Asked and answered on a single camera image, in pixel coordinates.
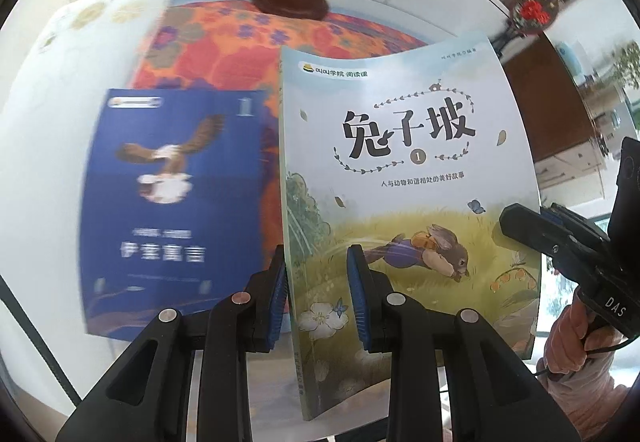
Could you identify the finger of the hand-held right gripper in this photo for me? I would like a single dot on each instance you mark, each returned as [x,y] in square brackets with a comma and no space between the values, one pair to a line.
[525,227]
[575,222]

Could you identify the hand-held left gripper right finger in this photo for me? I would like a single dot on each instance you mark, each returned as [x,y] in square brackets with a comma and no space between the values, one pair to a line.
[357,297]

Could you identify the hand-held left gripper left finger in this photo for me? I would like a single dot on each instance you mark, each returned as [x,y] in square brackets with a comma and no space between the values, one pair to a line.
[277,297]

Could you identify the white running rabbit book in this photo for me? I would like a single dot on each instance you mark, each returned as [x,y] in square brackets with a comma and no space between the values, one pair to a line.
[400,202]

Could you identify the person's right forearm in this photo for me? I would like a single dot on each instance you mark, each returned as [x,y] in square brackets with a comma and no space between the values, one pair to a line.
[595,397]

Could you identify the person's right hand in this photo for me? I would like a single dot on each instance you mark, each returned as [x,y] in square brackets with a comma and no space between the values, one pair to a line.
[565,332]

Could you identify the brown wooden cabinet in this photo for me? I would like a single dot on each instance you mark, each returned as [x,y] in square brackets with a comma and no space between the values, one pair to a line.
[550,97]

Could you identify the blue eagle book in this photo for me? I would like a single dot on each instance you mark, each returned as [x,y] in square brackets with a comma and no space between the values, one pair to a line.
[165,222]

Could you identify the potted plant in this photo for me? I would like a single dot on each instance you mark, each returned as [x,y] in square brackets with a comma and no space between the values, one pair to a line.
[627,67]

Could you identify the light blue box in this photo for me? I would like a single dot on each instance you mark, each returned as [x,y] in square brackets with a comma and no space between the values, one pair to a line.
[567,54]

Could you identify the round embroidered fan on stand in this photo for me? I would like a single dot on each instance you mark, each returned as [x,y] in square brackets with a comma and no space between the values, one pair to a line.
[535,12]

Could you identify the floral orange quilted mat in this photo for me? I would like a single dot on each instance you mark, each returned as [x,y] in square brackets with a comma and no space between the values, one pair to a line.
[225,52]

